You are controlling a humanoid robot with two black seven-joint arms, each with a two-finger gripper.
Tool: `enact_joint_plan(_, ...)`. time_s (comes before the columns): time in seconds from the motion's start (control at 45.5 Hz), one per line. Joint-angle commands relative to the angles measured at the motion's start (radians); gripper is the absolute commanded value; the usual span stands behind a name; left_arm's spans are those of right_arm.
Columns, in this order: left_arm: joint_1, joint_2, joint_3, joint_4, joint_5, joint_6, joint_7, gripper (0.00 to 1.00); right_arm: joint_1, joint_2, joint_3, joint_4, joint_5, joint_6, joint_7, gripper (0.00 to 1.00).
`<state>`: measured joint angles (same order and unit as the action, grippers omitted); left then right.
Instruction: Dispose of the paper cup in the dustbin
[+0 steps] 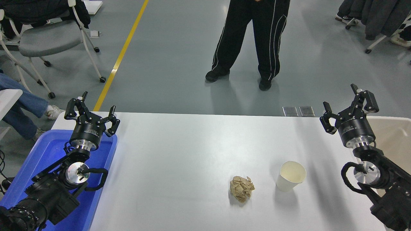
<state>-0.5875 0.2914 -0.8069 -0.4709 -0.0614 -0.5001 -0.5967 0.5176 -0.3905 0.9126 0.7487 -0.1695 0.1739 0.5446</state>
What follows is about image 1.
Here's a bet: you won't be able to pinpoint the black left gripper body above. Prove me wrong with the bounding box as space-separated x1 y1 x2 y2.
70 112 108 146

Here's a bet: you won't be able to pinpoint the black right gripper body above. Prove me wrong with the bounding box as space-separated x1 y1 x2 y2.
335 111 376 147

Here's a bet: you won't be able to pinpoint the white paper cup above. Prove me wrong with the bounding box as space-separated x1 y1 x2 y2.
275 161 307 193

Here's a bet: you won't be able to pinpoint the large pale plastic bin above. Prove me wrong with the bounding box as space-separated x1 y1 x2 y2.
366 116 411 199

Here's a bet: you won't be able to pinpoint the blue plastic tray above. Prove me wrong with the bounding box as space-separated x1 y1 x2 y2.
0 129 118 231

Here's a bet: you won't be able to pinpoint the seated person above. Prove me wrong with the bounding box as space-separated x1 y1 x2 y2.
0 72 66 142

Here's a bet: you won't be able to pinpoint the person's pale shoe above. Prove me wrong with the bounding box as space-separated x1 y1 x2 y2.
390 34 411 48
335 14 359 25

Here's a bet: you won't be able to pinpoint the small white side table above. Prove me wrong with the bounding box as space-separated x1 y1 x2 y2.
0 89 23 121

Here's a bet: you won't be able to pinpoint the grey wheeled chair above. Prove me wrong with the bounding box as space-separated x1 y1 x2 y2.
0 0 107 99

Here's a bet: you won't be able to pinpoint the dark grey coats on chair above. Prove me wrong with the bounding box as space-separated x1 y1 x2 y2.
337 0 411 41

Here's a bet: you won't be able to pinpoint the standing person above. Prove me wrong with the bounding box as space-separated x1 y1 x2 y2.
205 0 291 91

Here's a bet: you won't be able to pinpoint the white flat board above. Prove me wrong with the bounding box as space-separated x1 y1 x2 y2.
83 0 103 15

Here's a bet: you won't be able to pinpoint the black jacket on chair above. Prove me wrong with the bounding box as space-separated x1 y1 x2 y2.
0 0 91 30

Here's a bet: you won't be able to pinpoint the crumpled tan paper ball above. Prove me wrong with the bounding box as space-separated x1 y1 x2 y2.
230 175 255 203

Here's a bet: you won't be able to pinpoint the white wheeled chair frame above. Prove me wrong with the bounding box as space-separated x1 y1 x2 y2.
345 14 411 54

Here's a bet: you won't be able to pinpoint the thin black floor cable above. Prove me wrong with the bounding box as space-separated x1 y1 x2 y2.
0 150 6 193

